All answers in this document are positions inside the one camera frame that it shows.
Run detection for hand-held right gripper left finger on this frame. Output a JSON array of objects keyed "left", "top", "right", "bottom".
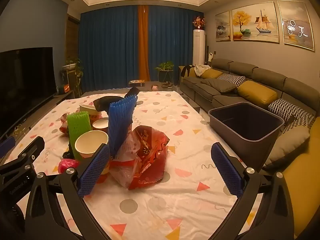
[{"left": 25, "top": 144, "right": 112, "bottom": 240}]

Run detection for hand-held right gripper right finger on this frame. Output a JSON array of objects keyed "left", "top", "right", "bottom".
[{"left": 209, "top": 142, "right": 294, "bottom": 240}]

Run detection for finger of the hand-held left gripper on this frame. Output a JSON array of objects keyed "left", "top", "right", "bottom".
[
  {"left": 0, "top": 137, "right": 16, "bottom": 158},
  {"left": 0, "top": 136, "right": 45, "bottom": 174}
]

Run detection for pink plastic bag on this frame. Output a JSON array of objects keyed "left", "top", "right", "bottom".
[{"left": 58, "top": 159, "right": 80, "bottom": 174}]

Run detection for white orange paper cup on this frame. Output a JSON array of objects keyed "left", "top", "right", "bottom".
[{"left": 74, "top": 130, "right": 111, "bottom": 177}]

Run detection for red wrapper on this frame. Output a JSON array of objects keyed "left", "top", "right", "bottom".
[{"left": 59, "top": 113, "right": 70, "bottom": 135}]

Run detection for grey plastic bin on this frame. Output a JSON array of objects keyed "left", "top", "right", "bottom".
[{"left": 208, "top": 102, "right": 285, "bottom": 164}]

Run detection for red canister white inside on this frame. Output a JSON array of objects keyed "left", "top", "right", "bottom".
[{"left": 92, "top": 118, "right": 110, "bottom": 134}]

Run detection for green foam net sleeve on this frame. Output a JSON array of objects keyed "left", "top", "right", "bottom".
[{"left": 67, "top": 112, "right": 92, "bottom": 160}]

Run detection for blue foam net sheet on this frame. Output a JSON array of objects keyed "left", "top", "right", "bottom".
[{"left": 108, "top": 96, "right": 137, "bottom": 158}]

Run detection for red plastic bag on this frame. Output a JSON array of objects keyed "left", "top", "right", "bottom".
[{"left": 110, "top": 125, "right": 169, "bottom": 190}]

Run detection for red canister gold inside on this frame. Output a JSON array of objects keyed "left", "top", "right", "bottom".
[{"left": 79, "top": 104, "right": 103, "bottom": 124}]

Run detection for low television stand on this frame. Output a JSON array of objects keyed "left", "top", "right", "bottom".
[{"left": 0, "top": 91, "right": 75, "bottom": 140}]

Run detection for patterned white table cloth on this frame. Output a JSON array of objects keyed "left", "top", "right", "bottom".
[{"left": 5, "top": 91, "right": 258, "bottom": 240}]

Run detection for black flat television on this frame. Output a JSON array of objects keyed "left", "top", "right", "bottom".
[{"left": 0, "top": 47, "right": 57, "bottom": 137}]

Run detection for large grey pillow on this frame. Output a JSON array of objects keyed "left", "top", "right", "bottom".
[{"left": 262, "top": 125, "right": 310, "bottom": 167}]

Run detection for yellow leather seat cushion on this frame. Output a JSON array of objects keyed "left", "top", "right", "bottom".
[{"left": 282, "top": 122, "right": 320, "bottom": 238}]

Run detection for large yellow pillow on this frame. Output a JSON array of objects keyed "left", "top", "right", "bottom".
[{"left": 237, "top": 80, "right": 278, "bottom": 109}]

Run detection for small grey pillow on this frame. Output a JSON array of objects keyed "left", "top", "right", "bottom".
[{"left": 207, "top": 78, "right": 237, "bottom": 93}]

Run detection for black white patterned pillow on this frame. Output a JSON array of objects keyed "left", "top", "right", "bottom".
[
  {"left": 282, "top": 116, "right": 315, "bottom": 135},
  {"left": 268, "top": 99, "right": 315, "bottom": 123},
  {"left": 217, "top": 73, "right": 247, "bottom": 87}
]

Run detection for trailing potted plant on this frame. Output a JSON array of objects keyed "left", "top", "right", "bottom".
[{"left": 62, "top": 58, "right": 84, "bottom": 98}]

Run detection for small yellow pillow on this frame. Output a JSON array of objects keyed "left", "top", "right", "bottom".
[{"left": 201, "top": 69, "right": 223, "bottom": 80}]

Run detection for grey sectional sofa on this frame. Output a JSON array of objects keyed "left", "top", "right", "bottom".
[{"left": 179, "top": 58, "right": 320, "bottom": 135}]

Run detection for black garment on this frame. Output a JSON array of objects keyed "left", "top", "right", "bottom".
[{"left": 180, "top": 65, "right": 195, "bottom": 78}]

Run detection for green planter gold legs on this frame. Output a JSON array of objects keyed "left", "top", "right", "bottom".
[{"left": 158, "top": 70, "right": 173, "bottom": 83}]

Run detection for blue curtain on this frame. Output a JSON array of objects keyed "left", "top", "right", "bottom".
[
  {"left": 147, "top": 5, "right": 205, "bottom": 88},
  {"left": 79, "top": 5, "right": 140, "bottom": 92}
]

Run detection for green leafy plant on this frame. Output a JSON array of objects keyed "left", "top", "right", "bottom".
[{"left": 154, "top": 61, "right": 175, "bottom": 72}]

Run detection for white standing air conditioner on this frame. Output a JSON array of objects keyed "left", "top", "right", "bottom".
[{"left": 192, "top": 29, "right": 206, "bottom": 67}]

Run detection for orange curtain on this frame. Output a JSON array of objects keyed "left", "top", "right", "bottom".
[{"left": 138, "top": 5, "right": 150, "bottom": 80}]

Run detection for small framed landscape painting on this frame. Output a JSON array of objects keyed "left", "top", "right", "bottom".
[{"left": 215, "top": 11, "right": 231, "bottom": 42}]

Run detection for red gold flower decoration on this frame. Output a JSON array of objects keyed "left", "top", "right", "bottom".
[{"left": 192, "top": 16, "right": 205, "bottom": 30}]

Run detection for framed sailing ship painting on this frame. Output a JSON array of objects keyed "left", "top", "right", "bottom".
[{"left": 232, "top": 2, "right": 280, "bottom": 43}]

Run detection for framed grey painting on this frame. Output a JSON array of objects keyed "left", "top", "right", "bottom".
[{"left": 277, "top": 0, "right": 315, "bottom": 53}]

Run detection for gold frame plant stand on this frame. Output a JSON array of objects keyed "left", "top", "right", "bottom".
[{"left": 66, "top": 71, "right": 82, "bottom": 98}]

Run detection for brown wooden wall panel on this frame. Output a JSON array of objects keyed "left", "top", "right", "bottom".
[{"left": 65, "top": 15, "right": 80, "bottom": 93}]

